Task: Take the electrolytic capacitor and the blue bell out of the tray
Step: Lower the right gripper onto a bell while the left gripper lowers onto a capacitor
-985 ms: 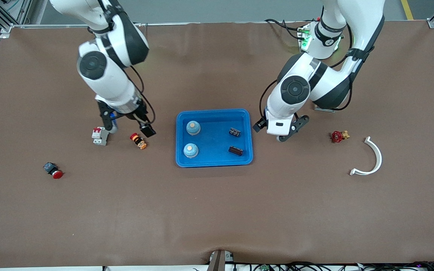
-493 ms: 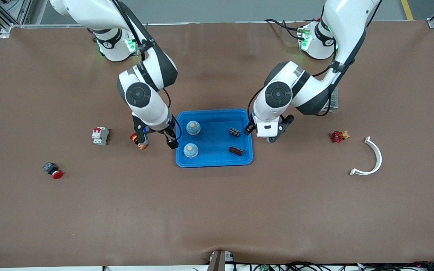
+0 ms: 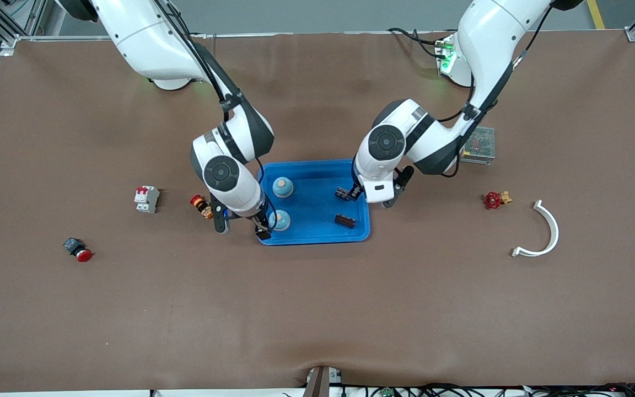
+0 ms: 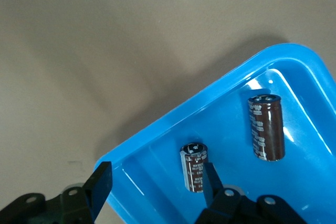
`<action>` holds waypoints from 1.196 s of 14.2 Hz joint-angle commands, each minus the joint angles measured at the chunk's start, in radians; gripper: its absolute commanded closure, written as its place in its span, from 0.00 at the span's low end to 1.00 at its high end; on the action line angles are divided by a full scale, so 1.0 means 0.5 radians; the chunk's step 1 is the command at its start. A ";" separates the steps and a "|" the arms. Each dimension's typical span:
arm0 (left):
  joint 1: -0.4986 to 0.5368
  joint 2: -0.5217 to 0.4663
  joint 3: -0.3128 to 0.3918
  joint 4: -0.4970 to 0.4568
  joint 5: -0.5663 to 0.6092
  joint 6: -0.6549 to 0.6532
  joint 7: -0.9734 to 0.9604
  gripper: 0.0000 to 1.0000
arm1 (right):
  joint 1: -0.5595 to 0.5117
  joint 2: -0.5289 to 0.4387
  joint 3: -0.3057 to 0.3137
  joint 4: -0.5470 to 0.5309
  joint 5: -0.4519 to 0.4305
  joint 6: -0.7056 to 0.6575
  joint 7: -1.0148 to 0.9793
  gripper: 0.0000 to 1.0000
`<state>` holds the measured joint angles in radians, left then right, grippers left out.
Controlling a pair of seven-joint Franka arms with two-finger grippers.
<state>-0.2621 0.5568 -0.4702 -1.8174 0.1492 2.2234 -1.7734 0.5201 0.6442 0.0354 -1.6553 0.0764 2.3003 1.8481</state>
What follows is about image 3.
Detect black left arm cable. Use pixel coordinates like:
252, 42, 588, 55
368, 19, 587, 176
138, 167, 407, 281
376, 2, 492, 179
439, 6, 552, 178

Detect brown table cover mat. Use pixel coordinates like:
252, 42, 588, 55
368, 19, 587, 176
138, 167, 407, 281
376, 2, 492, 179
0, 30, 635, 393

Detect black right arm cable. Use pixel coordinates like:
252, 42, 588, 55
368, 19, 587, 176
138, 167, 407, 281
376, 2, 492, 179
152, 0, 279, 229

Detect blue plastic tray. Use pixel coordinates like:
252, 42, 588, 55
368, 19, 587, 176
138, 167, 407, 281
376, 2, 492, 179
257, 159, 372, 246

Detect brown metal table bracket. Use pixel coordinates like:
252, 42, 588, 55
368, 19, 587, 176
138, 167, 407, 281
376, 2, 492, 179
304, 366, 343, 397

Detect white circuit breaker red switches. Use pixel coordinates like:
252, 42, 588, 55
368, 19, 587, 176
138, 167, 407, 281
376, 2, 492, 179
134, 186, 160, 214

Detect white semicircular pipe clamp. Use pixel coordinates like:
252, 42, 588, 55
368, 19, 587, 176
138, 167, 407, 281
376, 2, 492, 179
511, 200, 560, 258

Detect black red mushroom push button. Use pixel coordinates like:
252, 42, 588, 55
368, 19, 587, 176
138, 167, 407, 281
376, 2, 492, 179
63, 237, 93, 262

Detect yellow red emergency stop switch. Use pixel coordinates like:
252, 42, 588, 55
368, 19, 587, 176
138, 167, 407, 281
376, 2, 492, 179
190, 194, 215, 219

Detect perforated metal power supply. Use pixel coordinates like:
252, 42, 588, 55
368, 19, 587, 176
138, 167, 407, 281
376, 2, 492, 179
460, 126, 496, 165

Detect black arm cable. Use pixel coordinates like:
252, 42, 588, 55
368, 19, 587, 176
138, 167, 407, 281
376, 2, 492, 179
152, 0, 279, 229
439, 6, 552, 178

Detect black cable bundle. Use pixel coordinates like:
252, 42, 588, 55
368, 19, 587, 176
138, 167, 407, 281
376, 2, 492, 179
345, 382, 635, 397

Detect brass valve with red handwheel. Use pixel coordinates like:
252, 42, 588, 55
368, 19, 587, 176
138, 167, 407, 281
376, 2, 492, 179
484, 191, 512, 210

